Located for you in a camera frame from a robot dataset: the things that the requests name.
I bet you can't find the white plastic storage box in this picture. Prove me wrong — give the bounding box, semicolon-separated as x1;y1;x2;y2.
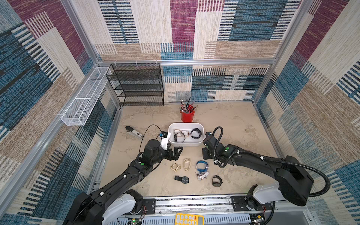
168;122;205;147

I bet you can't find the dark brown round watch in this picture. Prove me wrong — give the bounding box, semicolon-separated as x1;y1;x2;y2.
212;175;223;188

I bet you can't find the aluminium front rail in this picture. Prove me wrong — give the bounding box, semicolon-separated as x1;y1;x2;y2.
112;192;310;217

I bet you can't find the beige strap watch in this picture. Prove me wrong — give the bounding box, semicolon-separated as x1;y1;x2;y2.
174;129;190;136

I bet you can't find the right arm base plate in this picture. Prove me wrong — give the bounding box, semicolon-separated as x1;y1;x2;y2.
228;195;272;212

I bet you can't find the black chunky watch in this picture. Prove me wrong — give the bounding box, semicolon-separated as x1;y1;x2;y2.
174;132;186;143

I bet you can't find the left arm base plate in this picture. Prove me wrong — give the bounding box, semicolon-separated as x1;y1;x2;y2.
133;198;156;215

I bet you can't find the blue strap watch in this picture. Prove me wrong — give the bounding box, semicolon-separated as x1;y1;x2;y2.
196;160;209;173

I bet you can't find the red metal pen bucket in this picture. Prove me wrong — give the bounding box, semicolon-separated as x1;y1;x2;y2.
181;106;195;123

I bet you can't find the black flat analog watch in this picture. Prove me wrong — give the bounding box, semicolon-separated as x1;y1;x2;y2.
174;175;189;184

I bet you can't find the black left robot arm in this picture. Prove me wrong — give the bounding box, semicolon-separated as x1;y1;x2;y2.
63;139;183;225

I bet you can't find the black wire mesh shelf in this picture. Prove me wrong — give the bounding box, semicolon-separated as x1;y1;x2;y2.
106;63;165;107

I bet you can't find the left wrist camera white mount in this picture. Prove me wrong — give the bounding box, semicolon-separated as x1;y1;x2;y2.
159;131;171;150

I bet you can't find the white wire mesh basket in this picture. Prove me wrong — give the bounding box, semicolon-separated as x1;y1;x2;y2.
61;67;108;126

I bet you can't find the yellow teach pendant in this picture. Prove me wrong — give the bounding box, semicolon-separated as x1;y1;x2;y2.
174;213;205;225

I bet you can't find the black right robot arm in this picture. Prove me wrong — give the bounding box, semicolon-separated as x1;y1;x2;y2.
202;132;331;211

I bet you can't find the silver metal watch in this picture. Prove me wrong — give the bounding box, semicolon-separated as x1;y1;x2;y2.
196;172;209;181

